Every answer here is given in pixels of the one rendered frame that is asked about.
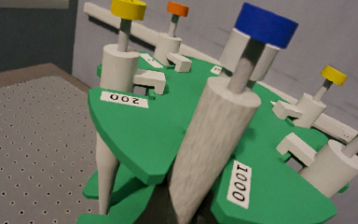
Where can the white pipette with blue button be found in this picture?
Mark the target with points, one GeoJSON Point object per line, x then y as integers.
{"type": "Point", "coordinates": [223, 113]}

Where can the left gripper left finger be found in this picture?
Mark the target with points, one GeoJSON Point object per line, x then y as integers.
{"type": "Point", "coordinates": [156, 209]}

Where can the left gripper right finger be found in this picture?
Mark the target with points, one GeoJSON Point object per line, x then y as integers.
{"type": "Point", "coordinates": [204, 215]}

